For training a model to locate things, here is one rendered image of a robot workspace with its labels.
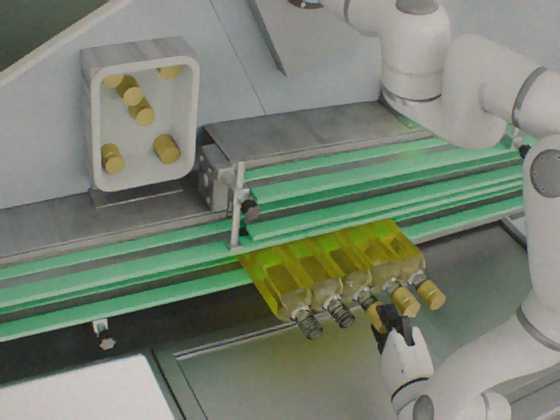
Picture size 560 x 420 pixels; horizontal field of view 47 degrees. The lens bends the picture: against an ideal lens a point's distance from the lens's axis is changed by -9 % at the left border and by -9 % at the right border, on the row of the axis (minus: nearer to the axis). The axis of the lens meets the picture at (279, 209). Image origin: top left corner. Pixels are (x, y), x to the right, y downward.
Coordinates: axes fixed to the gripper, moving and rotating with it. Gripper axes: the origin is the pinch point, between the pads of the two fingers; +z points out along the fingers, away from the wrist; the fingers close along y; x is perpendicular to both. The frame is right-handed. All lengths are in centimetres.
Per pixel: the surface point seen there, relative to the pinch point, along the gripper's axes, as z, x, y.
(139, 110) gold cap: 27, 37, 24
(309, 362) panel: 3.7, 10.0, -12.6
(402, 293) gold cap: 4.5, -4.1, 1.8
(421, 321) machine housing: 13.7, -15.9, -16.3
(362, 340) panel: 7.5, -0.8, -12.6
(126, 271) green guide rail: 11.1, 40.1, 4.5
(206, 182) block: 24.6, 25.8, 11.2
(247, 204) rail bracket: 11.3, 21.6, 16.4
